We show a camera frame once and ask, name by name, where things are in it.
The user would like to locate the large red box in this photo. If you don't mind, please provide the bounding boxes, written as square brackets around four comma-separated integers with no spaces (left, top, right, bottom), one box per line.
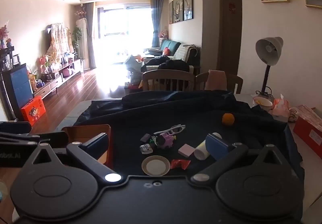
[293,107,322,159]

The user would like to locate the cream sofa throw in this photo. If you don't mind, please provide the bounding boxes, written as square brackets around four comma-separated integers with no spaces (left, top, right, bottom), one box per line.
[173,44,199,61]

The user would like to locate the grey desk lamp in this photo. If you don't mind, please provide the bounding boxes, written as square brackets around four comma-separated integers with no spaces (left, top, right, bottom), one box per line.
[255,37,284,100]

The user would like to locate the pink tissue pack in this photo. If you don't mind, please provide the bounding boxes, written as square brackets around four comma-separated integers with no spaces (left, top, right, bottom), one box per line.
[272,93,290,122]

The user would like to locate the grey plastic bag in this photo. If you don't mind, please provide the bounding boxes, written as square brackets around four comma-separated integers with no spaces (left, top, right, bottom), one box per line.
[125,54,145,84]

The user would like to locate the wooden dining chair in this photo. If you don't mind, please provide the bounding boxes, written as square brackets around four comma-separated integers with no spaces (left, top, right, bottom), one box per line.
[196,70,244,94]
[141,69,196,92]

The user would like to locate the low white TV cabinet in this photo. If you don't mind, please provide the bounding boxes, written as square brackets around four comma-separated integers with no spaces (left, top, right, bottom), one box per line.
[33,59,85,100]

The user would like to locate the round beige tin lid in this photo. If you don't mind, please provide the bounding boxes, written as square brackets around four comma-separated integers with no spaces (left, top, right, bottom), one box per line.
[141,155,171,177]

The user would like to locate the grey curtain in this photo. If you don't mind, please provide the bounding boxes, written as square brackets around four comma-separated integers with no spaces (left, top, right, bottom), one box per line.
[84,2,97,69]
[150,0,164,47]

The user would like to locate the white standing air conditioner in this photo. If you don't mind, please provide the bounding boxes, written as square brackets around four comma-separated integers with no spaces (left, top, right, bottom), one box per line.
[75,18,90,70]

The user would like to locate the orange gift box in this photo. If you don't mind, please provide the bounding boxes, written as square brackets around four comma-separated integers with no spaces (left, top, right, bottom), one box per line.
[21,96,46,126]

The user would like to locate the white yellow-label bottle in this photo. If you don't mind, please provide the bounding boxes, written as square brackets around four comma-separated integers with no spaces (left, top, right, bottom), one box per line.
[194,133,222,160]

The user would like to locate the black coffee machine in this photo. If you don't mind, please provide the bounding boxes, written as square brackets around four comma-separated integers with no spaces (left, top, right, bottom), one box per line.
[0,47,21,71]

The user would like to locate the pink sticky note pad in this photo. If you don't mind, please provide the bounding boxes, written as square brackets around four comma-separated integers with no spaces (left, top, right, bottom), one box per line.
[178,144,196,157]

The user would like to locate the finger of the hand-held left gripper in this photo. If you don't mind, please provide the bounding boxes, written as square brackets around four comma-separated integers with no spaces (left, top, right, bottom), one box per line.
[0,122,33,134]
[0,132,69,150]

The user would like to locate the small grey labelled case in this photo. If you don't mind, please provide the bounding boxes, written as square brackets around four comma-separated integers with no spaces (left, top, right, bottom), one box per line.
[140,144,154,155]

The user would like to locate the red metal tin box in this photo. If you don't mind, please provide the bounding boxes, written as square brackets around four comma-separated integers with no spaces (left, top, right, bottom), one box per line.
[62,124,112,168]

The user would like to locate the dark blue cloth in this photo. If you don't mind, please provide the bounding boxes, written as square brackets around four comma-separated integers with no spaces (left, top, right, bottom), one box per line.
[73,90,305,189]

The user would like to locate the pink flower bouquet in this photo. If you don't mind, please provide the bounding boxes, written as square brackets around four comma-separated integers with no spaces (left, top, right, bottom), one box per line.
[0,22,10,48]

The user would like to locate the teal sofa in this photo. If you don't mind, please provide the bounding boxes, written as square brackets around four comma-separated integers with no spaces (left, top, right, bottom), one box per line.
[147,39,202,64]

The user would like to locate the green potted plant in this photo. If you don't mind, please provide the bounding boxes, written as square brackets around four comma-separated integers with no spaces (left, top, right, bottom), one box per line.
[72,27,83,59]

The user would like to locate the black clothes pile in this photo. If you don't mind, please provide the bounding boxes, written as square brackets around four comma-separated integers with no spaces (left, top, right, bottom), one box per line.
[141,55,194,72]

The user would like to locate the brown wooden door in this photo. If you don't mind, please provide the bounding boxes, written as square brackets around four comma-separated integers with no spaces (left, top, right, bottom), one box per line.
[218,0,242,76]

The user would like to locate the grey printed table mat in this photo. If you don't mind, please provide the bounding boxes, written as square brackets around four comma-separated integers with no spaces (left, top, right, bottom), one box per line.
[54,100,126,131]

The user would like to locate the red candy wrapper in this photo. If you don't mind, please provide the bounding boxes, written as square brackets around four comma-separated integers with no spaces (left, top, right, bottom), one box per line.
[170,159,191,170]

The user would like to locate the black cabinet blue panel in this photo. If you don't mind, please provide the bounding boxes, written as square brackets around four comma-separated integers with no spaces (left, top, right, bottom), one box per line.
[0,63,34,122]

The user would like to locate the floral cloth cover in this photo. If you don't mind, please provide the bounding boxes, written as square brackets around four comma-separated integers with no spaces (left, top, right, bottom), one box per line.
[46,23,74,60]

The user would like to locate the white glasses frame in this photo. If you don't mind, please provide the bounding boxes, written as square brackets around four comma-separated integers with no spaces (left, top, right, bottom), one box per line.
[153,124,186,136]

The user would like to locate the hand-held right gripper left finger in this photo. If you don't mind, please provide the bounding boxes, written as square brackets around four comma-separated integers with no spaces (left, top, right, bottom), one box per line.
[21,132,124,185]

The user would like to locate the colourful flower ornament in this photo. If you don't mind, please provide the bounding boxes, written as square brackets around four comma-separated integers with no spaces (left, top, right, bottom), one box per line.
[38,54,54,74]

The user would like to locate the pink towel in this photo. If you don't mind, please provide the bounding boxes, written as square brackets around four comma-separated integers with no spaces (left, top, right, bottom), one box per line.
[205,70,228,91]

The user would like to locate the white bowl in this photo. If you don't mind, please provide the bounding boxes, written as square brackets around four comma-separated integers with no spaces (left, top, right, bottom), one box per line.
[253,96,273,113]

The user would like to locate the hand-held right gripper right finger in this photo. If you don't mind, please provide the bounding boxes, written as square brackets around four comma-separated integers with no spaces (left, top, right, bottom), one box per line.
[190,132,296,187]

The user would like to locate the orange fruit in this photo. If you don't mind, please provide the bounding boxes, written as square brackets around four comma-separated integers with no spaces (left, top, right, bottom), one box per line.
[222,113,235,126]

